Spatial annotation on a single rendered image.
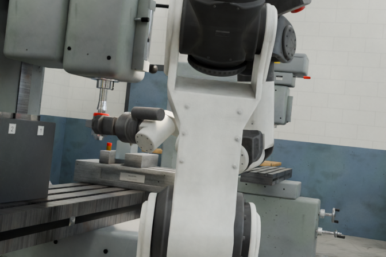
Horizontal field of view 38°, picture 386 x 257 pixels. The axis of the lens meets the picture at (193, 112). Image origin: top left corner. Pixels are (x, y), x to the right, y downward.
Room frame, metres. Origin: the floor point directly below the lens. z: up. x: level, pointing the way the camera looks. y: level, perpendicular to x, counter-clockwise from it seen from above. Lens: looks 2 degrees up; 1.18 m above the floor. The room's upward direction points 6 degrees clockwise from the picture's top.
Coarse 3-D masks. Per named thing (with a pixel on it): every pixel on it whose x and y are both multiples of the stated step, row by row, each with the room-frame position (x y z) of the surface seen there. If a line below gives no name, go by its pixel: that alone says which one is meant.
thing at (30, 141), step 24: (0, 120) 1.21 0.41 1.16; (24, 120) 1.28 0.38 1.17; (0, 144) 1.21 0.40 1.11; (24, 144) 1.29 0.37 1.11; (48, 144) 1.37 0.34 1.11; (0, 168) 1.22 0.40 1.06; (24, 168) 1.30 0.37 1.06; (48, 168) 1.38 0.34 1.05; (0, 192) 1.23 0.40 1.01; (24, 192) 1.31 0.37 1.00
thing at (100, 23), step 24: (72, 0) 1.61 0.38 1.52; (96, 0) 1.58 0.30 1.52; (120, 0) 1.56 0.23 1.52; (72, 24) 1.60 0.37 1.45; (96, 24) 1.58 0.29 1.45; (120, 24) 1.56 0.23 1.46; (72, 48) 1.60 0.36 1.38; (96, 48) 1.58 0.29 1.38; (120, 48) 1.56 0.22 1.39; (72, 72) 1.62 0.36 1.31; (96, 72) 1.58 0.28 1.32; (120, 72) 1.58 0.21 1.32; (144, 72) 1.72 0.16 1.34
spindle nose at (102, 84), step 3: (96, 81) 1.67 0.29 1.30; (99, 81) 1.66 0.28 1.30; (102, 81) 1.65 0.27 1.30; (105, 81) 1.65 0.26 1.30; (108, 81) 1.66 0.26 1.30; (111, 81) 1.67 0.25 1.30; (96, 84) 1.66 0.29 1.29; (99, 84) 1.65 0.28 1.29; (102, 84) 1.65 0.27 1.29; (105, 84) 1.65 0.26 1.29; (108, 84) 1.66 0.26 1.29; (111, 84) 1.67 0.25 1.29; (96, 87) 1.66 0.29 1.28; (99, 87) 1.65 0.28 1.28; (102, 87) 1.65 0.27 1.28; (105, 87) 1.65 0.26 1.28; (108, 87) 1.66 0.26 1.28; (111, 87) 1.67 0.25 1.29
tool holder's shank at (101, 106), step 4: (100, 88) 1.67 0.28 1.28; (104, 88) 1.66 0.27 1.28; (100, 92) 1.67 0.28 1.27; (104, 92) 1.66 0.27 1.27; (100, 96) 1.67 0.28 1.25; (104, 96) 1.66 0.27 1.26; (100, 100) 1.66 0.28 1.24; (104, 100) 1.66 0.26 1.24; (100, 104) 1.66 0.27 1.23; (104, 104) 1.66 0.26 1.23; (96, 108) 1.67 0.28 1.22; (100, 108) 1.66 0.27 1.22; (104, 108) 1.66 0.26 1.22; (100, 112) 1.66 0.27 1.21; (104, 112) 1.67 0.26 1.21
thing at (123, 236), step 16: (128, 224) 1.60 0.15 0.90; (64, 240) 1.51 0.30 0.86; (80, 240) 1.49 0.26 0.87; (96, 240) 1.48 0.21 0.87; (112, 240) 1.46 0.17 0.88; (128, 240) 1.45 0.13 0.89; (16, 256) 1.56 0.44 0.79; (32, 256) 1.54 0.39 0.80; (48, 256) 1.52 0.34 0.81; (64, 256) 1.51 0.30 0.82; (80, 256) 1.49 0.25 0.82; (96, 256) 1.47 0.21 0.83; (112, 256) 1.46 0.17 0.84; (128, 256) 1.44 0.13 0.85
